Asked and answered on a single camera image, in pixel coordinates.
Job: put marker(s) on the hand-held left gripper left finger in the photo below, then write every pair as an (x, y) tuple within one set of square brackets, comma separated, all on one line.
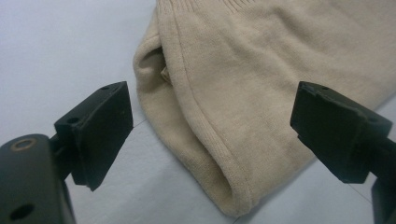
[(99, 133)]

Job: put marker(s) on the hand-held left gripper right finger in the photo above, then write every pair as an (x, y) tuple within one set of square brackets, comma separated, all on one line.
[(330, 137)]

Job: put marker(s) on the beige knit sweater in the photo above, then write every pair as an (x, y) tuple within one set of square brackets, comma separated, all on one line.
[(249, 93)]

